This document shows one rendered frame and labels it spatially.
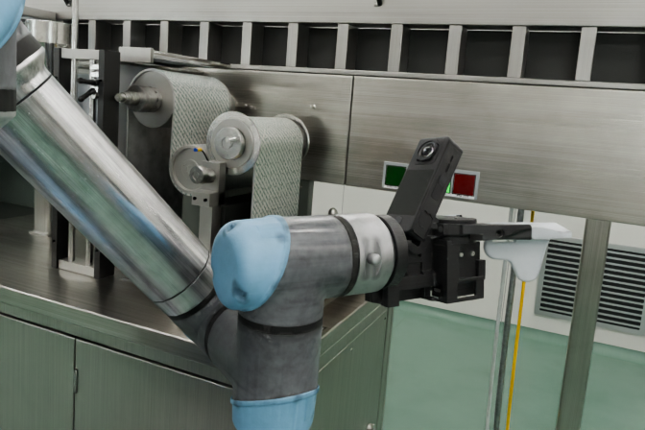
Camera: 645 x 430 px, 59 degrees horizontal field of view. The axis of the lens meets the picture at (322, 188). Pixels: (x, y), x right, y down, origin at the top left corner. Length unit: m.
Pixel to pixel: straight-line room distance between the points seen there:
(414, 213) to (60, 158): 0.32
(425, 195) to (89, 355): 0.96
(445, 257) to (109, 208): 0.31
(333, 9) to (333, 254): 1.20
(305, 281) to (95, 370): 0.94
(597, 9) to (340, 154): 0.71
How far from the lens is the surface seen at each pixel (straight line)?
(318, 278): 0.48
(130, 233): 0.54
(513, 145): 1.47
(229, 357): 0.54
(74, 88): 1.50
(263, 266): 0.45
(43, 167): 0.52
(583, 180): 1.46
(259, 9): 1.73
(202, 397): 1.20
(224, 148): 1.35
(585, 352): 1.72
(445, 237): 0.58
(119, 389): 1.34
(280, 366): 0.50
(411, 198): 0.58
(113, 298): 1.36
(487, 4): 1.51
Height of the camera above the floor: 1.35
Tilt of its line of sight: 8 degrees down
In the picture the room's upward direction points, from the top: 4 degrees clockwise
